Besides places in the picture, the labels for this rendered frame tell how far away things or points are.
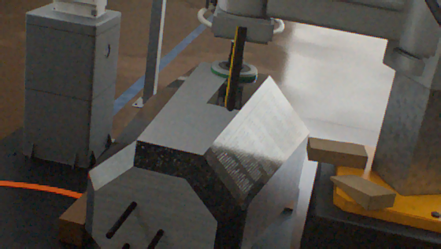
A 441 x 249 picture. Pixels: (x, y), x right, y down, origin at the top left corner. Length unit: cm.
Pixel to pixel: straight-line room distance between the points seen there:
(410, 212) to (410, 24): 57
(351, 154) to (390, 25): 48
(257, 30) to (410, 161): 63
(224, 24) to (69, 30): 147
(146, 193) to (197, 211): 17
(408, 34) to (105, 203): 108
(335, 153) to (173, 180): 58
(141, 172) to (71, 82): 152
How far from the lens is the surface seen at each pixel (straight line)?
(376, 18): 188
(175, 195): 188
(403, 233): 189
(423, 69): 186
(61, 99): 339
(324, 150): 208
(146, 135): 198
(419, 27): 184
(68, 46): 328
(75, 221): 279
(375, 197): 185
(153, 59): 435
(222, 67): 271
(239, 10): 192
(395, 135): 202
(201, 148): 194
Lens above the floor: 164
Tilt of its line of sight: 21 degrees down
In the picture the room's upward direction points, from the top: 8 degrees clockwise
